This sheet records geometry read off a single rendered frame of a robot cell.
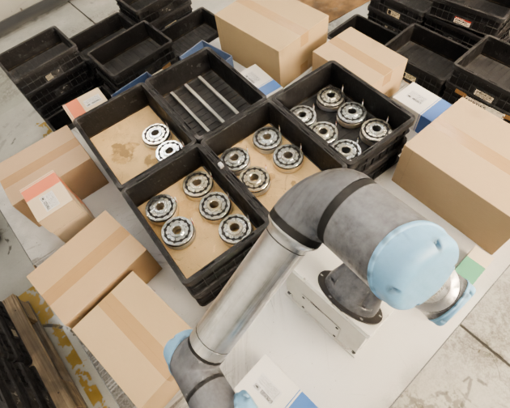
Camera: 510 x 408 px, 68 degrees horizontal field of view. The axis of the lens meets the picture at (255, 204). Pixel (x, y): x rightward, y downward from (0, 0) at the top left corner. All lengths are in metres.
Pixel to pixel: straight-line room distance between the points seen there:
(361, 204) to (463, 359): 1.59
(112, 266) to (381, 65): 1.21
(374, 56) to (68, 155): 1.23
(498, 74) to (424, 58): 0.40
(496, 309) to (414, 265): 1.70
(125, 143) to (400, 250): 1.21
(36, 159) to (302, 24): 1.17
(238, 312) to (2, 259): 2.13
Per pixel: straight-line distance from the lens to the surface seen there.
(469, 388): 2.03
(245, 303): 0.62
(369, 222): 0.49
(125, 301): 1.17
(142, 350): 1.11
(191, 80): 1.68
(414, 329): 1.26
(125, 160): 1.47
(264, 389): 1.10
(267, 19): 1.81
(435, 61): 2.50
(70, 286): 1.27
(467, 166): 1.32
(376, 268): 0.49
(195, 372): 0.71
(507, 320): 2.17
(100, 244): 1.28
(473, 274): 1.31
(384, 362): 1.22
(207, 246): 1.19
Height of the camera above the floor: 1.88
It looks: 58 degrees down
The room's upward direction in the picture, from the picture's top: 11 degrees counter-clockwise
